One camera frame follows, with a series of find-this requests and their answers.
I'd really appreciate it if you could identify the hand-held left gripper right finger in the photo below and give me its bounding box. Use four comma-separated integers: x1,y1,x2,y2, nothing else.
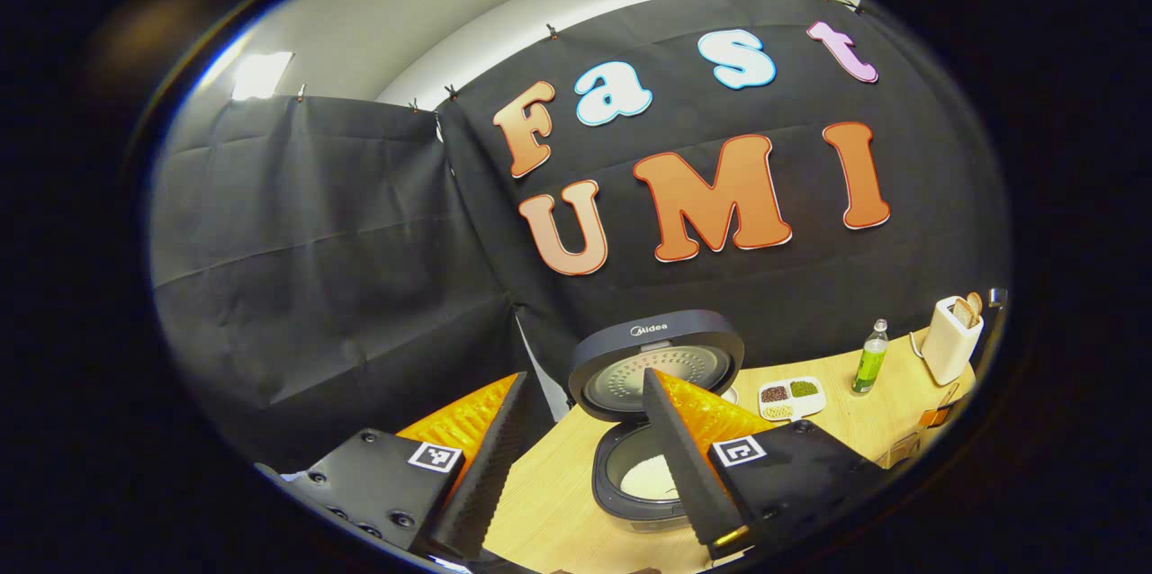
642,367,887,561

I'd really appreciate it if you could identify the green label plastic bottle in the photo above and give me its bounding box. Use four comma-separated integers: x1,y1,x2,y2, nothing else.
850,318,890,397

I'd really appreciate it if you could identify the dark grey rice cooker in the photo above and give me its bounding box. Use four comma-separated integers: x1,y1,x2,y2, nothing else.
567,309,746,532

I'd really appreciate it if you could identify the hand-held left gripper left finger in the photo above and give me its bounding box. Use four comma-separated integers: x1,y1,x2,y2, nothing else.
256,372,532,559

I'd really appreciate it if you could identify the white toaster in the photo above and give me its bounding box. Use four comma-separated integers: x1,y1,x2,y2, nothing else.
920,295,985,386

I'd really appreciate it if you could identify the white rice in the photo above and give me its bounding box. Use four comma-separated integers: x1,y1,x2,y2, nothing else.
621,455,678,503

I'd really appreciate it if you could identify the ceiling light panel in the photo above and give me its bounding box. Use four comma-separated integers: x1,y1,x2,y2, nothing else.
232,50,294,101

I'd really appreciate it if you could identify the black backdrop cloth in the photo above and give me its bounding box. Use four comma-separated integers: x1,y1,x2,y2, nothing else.
148,0,1011,471

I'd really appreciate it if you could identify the white divided bean dish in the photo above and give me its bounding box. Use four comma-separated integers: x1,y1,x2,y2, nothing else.
759,376,826,422

